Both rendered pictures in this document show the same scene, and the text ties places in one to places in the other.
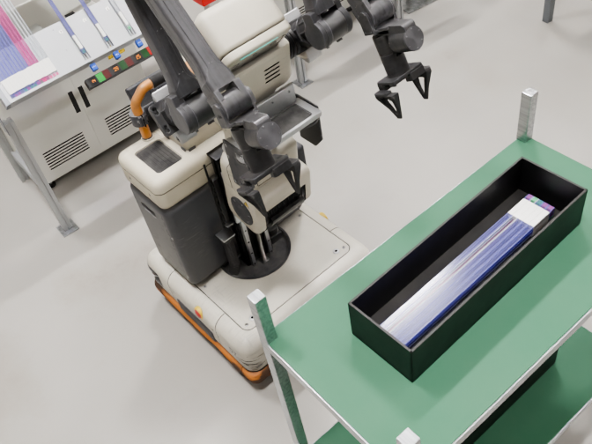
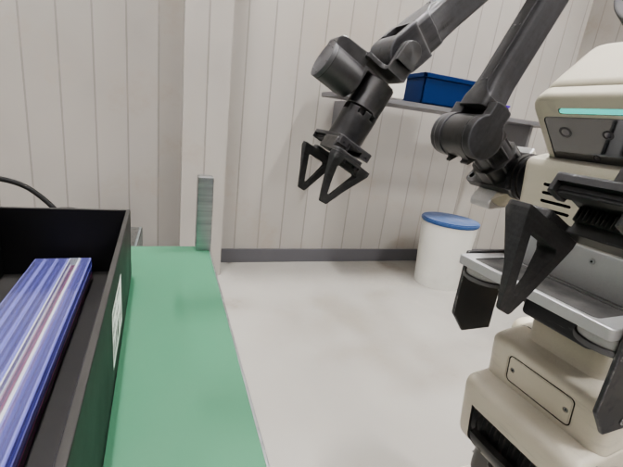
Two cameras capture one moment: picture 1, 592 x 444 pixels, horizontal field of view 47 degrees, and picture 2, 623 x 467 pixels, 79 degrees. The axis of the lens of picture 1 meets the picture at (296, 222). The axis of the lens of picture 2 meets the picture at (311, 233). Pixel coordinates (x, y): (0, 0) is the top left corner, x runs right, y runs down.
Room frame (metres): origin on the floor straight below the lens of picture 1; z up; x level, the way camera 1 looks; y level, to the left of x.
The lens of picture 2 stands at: (1.21, -0.58, 1.23)
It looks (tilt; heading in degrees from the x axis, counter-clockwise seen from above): 16 degrees down; 100
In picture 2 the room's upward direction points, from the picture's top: 7 degrees clockwise
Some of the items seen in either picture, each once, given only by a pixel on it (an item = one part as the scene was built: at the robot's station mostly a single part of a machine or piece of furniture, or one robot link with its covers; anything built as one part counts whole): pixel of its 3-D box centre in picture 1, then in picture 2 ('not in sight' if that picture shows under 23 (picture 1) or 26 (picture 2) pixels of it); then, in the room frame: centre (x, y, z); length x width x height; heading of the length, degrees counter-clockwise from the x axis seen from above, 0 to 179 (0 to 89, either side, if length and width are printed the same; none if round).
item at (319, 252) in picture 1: (259, 270); not in sight; (1.73, 0.18, 0.16); 0.67 x 0.64 x 0.25; 33
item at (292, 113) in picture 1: (271, 135); (549, 309); (1.49, 0.02, 0.99); 0.28 x 0.16 x 0.22; 123
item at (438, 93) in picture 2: not in sight; (437, 94); (1.49, 2.59, 1.54); 0.52 x 0.39 x 0.20; 31
